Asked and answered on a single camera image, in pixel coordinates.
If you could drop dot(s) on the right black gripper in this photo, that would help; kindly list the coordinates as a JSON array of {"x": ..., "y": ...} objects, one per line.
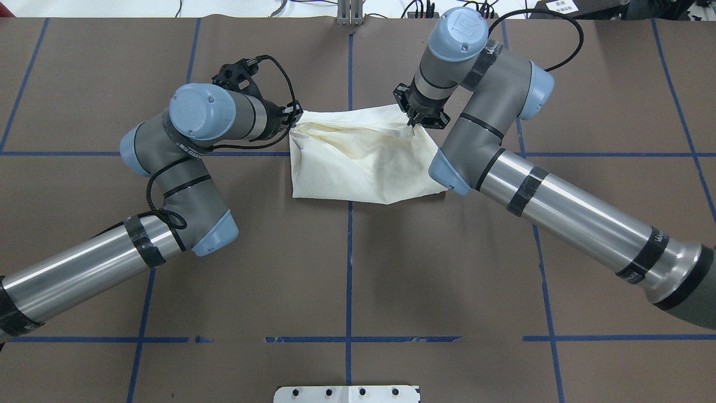
[{"x": 420, "y": 107}]

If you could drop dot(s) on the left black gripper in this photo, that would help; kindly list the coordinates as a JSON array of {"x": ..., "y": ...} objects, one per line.
[{"x": 272, "y": 119}]

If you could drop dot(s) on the cream long-sleeve printed shirt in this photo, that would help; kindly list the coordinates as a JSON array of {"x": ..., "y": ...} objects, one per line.
[{"x": 369, "y": 155}]

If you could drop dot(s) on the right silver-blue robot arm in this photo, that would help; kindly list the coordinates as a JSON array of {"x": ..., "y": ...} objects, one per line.
[{"x": 676, "y": 277}]

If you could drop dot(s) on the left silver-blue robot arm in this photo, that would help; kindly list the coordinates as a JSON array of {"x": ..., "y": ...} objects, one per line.
[{"x": 185, "y": 209}]

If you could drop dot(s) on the upper black relay box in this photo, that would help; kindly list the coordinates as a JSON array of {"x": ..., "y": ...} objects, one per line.
[{"x": 420, "y": 10}]

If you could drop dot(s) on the black laptop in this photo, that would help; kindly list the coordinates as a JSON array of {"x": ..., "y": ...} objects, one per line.
[{"x": 585, "y": 10}]

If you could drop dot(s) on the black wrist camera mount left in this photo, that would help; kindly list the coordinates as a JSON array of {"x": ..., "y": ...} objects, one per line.
[{"x": 238, "y": 77}]

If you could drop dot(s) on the aluminium frame post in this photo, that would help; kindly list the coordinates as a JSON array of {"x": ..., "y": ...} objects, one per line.
[{"x": 350, "y": 12}]

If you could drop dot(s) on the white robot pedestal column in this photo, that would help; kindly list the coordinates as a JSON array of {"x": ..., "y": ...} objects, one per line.
[{"x": 360, "y": 393}]

